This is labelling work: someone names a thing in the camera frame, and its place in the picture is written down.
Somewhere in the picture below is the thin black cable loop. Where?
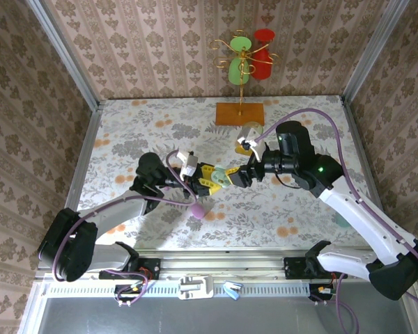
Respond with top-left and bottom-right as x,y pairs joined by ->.
273,173 -> 302,189

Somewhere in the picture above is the blue plastic clip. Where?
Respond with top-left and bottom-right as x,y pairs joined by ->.
222,281 -> 244,301

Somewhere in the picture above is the gold cup stand wooden base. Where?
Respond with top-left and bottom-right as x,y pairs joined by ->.
208,29 -> 281,127

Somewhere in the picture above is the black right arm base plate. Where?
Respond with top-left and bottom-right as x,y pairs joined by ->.
284,255 -> 348,280

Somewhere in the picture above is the grey metal sheet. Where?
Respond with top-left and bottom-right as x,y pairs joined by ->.
31,295 -> 414,334

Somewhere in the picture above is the light green cup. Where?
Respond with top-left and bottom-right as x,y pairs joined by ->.
211,166 -> 233,189

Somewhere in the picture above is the white slotted cable tray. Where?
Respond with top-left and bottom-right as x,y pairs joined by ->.
43,280 -> 311,297

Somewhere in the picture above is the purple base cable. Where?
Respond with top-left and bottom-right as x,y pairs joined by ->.
104,269 -> 150,308
313,271 -> 362,330

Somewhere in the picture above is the aluminium front rail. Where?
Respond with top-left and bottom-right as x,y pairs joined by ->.
34,247 -> 417,279

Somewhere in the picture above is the red plastic cup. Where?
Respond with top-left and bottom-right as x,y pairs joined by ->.
253,29 -> 276,42
251,47 -> 274,81

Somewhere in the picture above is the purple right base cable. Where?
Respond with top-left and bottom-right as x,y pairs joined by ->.
313,271 -> 362,330

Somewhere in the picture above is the white plastic bracket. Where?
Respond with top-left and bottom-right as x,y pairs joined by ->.
178,274 -> 214,300

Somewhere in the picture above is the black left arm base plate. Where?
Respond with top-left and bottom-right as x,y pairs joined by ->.
99,257 -> 161,281

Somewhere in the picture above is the aluminium frame post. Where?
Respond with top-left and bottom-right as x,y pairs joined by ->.
24,0 -> 101,111
341,0 -> 410,102

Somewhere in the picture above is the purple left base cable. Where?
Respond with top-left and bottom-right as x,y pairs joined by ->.
104,269 -> 150,308

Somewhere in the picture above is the aluminium table side rail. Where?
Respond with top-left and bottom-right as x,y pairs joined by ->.
65,106 -> 104,213
339,95 -> 387,216

